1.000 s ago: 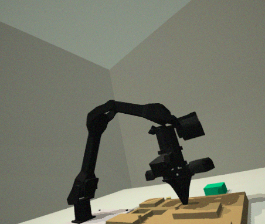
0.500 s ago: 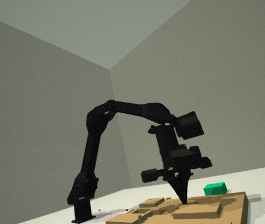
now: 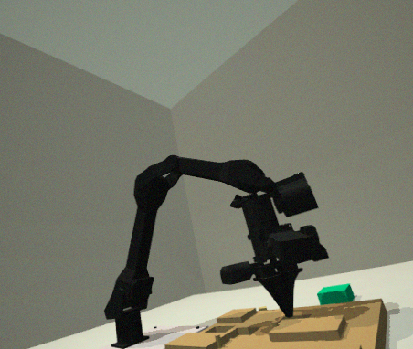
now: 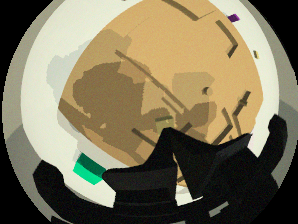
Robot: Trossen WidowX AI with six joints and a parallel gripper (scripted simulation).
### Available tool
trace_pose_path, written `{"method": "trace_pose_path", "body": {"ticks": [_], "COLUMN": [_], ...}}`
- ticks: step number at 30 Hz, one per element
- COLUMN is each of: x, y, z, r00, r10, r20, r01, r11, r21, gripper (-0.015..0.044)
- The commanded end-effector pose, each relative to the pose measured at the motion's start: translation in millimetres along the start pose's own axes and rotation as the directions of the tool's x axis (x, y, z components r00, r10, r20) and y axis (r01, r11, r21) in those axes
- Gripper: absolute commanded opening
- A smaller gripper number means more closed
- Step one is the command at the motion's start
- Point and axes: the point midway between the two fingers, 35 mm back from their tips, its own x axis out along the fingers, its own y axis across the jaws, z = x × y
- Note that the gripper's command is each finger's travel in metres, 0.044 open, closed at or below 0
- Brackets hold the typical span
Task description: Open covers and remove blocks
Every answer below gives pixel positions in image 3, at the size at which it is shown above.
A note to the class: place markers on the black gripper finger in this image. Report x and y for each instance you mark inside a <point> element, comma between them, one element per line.
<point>274,288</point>
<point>288,279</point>

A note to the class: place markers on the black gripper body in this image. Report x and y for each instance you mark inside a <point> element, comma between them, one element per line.
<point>243,271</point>

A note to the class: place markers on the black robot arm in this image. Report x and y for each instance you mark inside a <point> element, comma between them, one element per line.
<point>291,196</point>

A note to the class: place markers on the green rectangular block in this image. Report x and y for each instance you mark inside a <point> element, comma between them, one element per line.
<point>336,294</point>

